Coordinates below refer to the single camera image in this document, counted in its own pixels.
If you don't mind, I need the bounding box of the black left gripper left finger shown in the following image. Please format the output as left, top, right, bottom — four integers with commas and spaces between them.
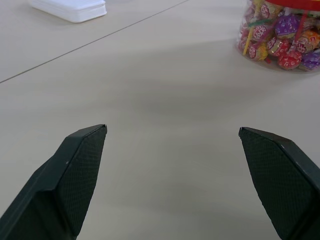
0, 123, 108, 240

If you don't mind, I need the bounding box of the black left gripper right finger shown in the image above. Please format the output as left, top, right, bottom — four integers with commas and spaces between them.
238, 126, 320, 240

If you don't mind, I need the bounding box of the purple candy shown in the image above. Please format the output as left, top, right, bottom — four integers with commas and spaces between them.
274, 15, 302, 40
299, 49, 320, 72

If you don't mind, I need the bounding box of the clear plastic lollipop jar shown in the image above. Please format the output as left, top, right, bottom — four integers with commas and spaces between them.
234, 0, 320, 74

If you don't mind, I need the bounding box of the orange candy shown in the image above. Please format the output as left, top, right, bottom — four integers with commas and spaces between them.
298, 29, 320, 51

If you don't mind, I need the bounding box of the white plastic tray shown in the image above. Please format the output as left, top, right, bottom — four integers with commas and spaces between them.
28, 0, 108, 24

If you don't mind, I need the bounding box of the red jar lid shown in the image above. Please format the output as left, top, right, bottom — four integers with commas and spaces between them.
264, 0, 320, 12

